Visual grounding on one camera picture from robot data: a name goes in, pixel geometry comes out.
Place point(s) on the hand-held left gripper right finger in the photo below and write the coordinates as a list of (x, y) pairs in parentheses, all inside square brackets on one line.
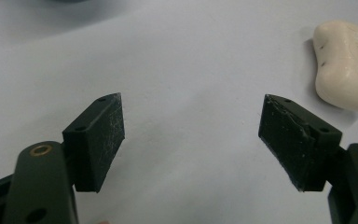
[(295, 140)]

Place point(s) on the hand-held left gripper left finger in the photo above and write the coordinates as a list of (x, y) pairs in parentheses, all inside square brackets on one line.
[(94, 143)]

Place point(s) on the white soap bar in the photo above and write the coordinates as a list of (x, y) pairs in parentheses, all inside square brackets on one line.
[(343, 65)]

